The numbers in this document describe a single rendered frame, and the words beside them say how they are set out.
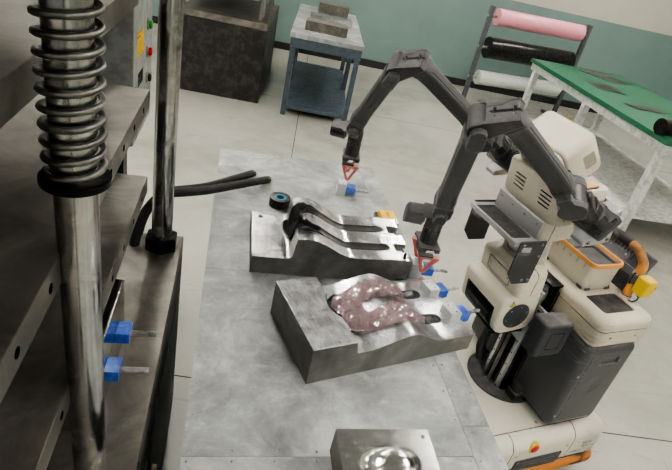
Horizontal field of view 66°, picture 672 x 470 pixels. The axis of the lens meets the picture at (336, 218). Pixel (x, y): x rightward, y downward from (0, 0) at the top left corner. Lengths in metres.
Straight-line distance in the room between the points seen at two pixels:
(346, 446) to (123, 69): 1.10
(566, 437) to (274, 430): 1.38
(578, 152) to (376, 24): 6.55
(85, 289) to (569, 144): 1.28
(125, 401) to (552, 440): 1.58
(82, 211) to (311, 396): 0.73
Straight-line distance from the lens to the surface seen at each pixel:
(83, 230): 0.76
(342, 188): 2.11
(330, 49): 5.13
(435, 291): 1.58
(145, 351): 1.36
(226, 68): 5.47
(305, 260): 1.58
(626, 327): 2.03
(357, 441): 1.14
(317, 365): 1.26
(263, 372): 1.30
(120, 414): 1.24
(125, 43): 1.55
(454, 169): 1.41
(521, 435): 2.18
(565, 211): 1.51
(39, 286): 0.75
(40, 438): 0.91
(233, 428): 1.20
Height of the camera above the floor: 1.75
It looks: 29 degrees down
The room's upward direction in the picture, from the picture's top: 13 degrees clockwise
